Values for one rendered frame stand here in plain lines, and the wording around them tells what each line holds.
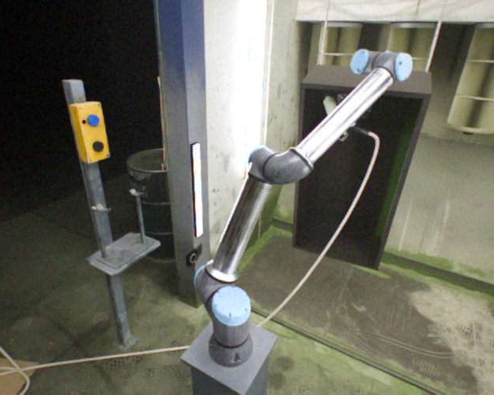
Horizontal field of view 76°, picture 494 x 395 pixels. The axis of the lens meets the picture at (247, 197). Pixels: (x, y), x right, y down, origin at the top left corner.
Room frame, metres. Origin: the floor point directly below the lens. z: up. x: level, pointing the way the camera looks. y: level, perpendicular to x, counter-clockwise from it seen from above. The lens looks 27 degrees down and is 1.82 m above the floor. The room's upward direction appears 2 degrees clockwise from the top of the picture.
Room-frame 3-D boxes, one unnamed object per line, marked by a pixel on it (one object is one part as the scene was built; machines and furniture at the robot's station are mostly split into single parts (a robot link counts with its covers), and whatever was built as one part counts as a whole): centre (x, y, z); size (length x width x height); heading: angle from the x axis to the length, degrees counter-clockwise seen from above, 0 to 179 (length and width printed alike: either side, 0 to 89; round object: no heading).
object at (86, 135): (1.41, 0.72, 1.42); 0.12 x 0.06 x 0.26; 151
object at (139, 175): (2.56, 0.74, 0.44); 0.59 x 0.58 x 0.89; 42
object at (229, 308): (0.93, 0.05, 0.83); 0.17 x 0.15 x 0.18; 28
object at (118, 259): (1.36, 0.63, 0.95); 0.26 x 0.15 x 0.32; 151
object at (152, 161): (2.56, 0.75, 0.86); 0.54 x 0.54 x 0.01
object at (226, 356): (0.93, 0.05, 0.69); 0.19 x 0.19 x 0.10
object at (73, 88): (1.44, 0.77, 0.82); 0.06 x 0.06 x 1.64; 61
